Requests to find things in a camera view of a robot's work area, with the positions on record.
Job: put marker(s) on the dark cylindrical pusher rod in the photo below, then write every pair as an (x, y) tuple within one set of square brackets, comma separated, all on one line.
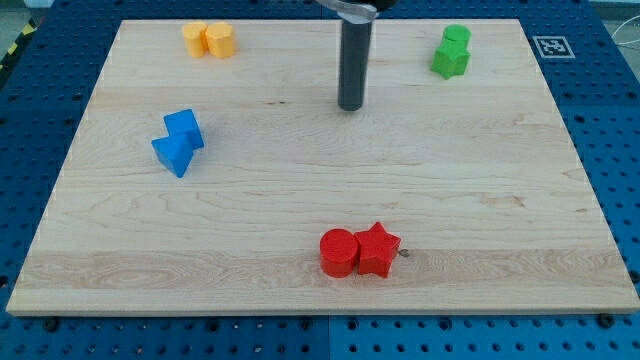
[(355, 42)]

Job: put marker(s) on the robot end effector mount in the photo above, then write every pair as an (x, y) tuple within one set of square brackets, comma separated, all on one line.
[(360, 11)]

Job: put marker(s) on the green star block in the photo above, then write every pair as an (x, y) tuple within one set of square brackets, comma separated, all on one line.
[(450, 59)]

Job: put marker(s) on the red star block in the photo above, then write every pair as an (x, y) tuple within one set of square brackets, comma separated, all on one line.
[(378, 249)]

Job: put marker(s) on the green cylinder block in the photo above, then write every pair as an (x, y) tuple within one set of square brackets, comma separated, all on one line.
[(456, 34)]

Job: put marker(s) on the yellow hexagon block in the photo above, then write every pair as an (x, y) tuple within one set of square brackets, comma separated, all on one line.
[(220, 38)]

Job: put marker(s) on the yellow cylinder block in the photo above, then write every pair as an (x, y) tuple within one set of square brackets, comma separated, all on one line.
[(194, 38)]

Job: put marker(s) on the wooden board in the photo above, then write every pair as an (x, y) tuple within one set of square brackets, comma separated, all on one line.
[(476, 174)]

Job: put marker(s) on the blue cube block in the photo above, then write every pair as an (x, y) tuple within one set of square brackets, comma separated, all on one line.
[(184, 122)]

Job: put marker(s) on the white fiducial marker tag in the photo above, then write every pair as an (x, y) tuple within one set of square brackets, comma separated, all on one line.
[(553, 47)]

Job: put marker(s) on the red cylinder block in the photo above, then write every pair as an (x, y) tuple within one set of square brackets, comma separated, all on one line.
[(339, 251)]

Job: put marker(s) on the blue triangle block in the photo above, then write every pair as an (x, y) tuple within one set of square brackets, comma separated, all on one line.
[(174, 152)]

